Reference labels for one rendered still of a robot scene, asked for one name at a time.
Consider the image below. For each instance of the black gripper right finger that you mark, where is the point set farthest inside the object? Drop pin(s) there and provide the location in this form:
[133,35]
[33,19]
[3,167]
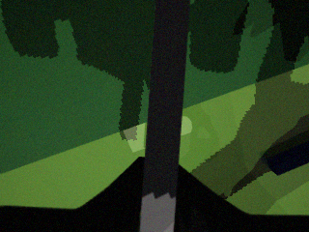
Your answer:
[199,209]

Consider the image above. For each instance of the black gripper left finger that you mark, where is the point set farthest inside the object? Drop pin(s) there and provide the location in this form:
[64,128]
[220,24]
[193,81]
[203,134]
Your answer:
[115,209]

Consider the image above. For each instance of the blue putter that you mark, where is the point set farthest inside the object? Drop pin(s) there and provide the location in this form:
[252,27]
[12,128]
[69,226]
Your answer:
[289,159]

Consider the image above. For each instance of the dark green flat mat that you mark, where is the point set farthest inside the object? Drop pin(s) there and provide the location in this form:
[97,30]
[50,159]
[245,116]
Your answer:
[75,71]

